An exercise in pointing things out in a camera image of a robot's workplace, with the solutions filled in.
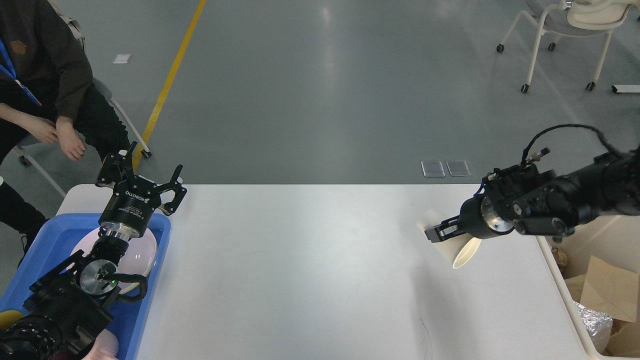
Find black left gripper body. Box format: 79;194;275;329
97;175;160;239

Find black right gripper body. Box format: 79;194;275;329
457;194;514;239

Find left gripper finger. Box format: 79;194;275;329
152;164;187;216
94;141;138;188

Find white paper cup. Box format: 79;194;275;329
418;209;482;269

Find pink plate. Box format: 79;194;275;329
77;229;158;296

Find brown paper bag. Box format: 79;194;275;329
564;256;640;360

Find teal mug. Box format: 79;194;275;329
0;309;25;332

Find silver foil tray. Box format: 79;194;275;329
574;301;614;354

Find brown paper ball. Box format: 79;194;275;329
551;247;570;274

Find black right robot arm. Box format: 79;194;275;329
424;126;640;244

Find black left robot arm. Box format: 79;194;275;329
1;150;187;360

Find person's left hand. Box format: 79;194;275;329
55;115;87;161

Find person's right hand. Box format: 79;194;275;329
22;114;58;144

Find floor socket plate right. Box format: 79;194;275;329
446;160;472;177

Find floor socket plate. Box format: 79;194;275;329
446;160;472;177
420;161;446;178

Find floor socket plate left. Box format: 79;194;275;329
420;161;446;178

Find blue plastic tray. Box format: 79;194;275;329
0;213;172;360

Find white floor plate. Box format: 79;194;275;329
112;54;132;65

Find person in dark clothes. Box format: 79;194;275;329
0;0;132;251

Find pink mug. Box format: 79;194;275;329
52;329;119;360

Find white plastic bin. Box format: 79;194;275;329
537;215;640;360

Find white table foot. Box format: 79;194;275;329
611;84;640;94

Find white chair right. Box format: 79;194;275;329
496;0;639;94

